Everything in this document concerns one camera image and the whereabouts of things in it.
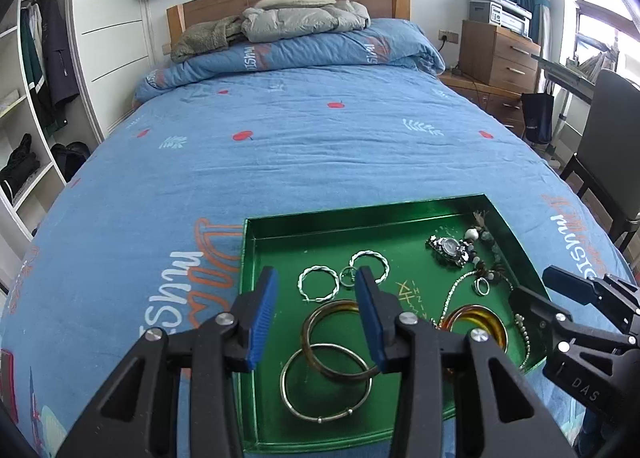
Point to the wall power socket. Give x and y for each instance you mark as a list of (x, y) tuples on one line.
[(448, 36)]

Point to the folded blue duvet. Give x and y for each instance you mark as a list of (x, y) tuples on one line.
[(310, 55)]

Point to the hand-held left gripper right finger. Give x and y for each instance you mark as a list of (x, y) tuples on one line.
[(370, 318)]

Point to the white printer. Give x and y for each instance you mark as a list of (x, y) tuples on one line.
[(500, 13)]

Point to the black bag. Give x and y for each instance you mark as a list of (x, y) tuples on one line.
[(70, 160)]

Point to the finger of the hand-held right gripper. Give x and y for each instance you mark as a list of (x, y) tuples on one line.
[(567, 284), (535, 310)]

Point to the dark tote bag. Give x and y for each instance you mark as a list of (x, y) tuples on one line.
[(537, 120)]

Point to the stack of papers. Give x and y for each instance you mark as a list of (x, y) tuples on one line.
[(597, 60)]

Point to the green and white hanging garment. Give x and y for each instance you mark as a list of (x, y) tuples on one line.
[(35, 68)]

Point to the dark hanging jacket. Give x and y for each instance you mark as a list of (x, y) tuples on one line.
[(57, 53)]

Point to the wide amber bangle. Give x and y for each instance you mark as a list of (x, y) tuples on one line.
[(492, 323)]

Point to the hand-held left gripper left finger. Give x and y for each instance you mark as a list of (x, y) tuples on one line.
[(262, 318)]

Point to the low wooden nightstand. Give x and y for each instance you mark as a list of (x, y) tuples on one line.
[(480, 95)]

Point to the grey tilted desk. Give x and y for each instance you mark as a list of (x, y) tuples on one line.
[(565, 75)]

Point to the thin tortoiseshell bangle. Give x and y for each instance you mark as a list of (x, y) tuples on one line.
[(305, 338)]

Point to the black folded clothing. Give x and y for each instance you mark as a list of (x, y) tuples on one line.
[(20, 165)]

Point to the dark chair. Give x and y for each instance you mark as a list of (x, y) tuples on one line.
[(610, 138)]

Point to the large silver bangle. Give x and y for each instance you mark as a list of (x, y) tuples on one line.
[(283, 383)]

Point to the wooden drawer cabinet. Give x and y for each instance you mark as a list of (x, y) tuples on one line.
[(500, 60)]

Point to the bed with blue printed sheet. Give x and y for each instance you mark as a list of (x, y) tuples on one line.
[(300, 138)]

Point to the folded light clothes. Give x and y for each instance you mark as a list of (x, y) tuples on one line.
[(9, 102)]

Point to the silver wristwatch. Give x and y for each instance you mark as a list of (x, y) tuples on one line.
[(447, 248)]

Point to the white wardrobe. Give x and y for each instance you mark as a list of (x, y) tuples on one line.
[(115, 13)]

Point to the green metal tray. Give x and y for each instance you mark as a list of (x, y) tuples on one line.
[(325, 243)]

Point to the twisted silver hoop earring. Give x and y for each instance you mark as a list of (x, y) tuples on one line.
[(301, 283), (370, 253)]

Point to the brown fleece garment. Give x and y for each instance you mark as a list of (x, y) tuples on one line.
[(205, 38)]

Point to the grey down jacket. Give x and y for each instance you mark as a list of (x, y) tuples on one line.
[(300, 20)]

